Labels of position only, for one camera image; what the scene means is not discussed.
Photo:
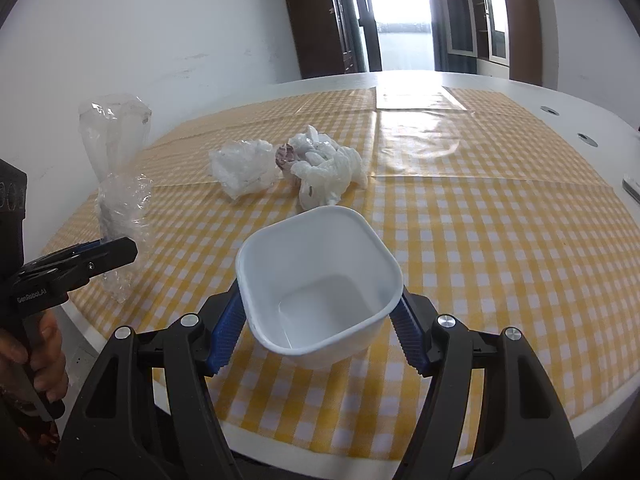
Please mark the yellow checked tablecloth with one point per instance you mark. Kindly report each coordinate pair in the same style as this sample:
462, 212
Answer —
500, 260

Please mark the dark curtain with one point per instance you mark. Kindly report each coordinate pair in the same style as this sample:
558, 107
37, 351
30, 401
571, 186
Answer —
434, 10

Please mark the brown cabinet with glass door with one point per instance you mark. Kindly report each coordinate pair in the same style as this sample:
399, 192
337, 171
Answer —
520, 20

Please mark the round table grommet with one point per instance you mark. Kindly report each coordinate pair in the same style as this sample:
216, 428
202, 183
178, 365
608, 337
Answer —
586, 140
550, 109

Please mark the white wall socket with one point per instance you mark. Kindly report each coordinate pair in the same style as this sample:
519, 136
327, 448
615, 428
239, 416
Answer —
79, 360

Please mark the dark brown cabinet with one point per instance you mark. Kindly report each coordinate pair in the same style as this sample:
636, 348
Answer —
310, 10

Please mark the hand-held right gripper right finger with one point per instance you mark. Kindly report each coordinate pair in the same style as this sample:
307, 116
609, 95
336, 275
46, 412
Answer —
410, 335

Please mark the crumpled white plastic glove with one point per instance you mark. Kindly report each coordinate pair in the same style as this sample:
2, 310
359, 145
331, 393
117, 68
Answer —
325, 170

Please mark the glass balcony door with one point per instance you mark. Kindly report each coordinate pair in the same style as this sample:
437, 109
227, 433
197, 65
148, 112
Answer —
400, 10

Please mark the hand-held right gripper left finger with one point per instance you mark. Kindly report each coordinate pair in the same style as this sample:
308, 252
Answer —
227, 330

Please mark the small brown crumpled wrapper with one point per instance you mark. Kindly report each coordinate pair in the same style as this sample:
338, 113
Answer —
285, 157

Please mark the white square plastic bowl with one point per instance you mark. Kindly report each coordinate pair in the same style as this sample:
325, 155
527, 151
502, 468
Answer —
320, 260

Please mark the person's left hand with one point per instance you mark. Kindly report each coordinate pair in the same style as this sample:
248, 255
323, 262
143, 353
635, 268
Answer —
56, 360

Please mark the crumpled clear plastic bag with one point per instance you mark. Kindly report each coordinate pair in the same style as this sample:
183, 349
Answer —
245, 167

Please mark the clear plastic packaging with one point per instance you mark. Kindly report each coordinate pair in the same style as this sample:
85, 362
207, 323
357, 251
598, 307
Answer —
120, 200

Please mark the small grey metal bar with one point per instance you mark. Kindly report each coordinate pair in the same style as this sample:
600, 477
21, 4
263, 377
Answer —
632, 186

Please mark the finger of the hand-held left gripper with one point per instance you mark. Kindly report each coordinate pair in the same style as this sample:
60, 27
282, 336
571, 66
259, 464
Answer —
105, 257
65, 255

